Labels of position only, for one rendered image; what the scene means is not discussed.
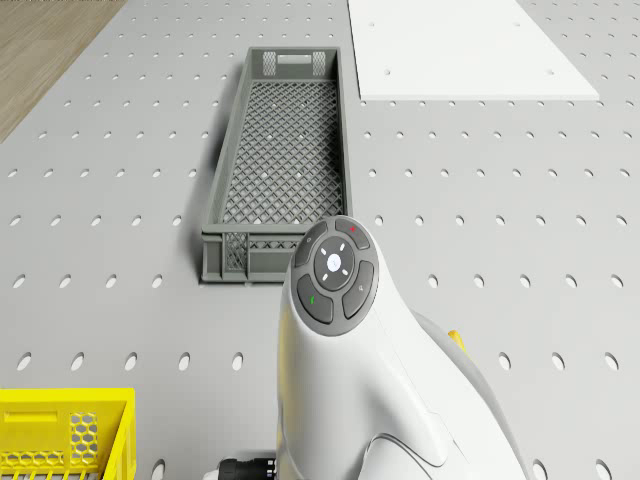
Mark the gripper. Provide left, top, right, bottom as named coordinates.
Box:
left=205, top=454, right=279, bottom=480

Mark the yellow basket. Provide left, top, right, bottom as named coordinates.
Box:
left=0, top=387, right=137, bottom=480

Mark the dark grey basket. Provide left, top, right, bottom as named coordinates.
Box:
left=200, top=46, right=355, bottom=284

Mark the white board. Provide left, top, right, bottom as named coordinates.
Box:
left=348, top=0, right=600, bottom=101

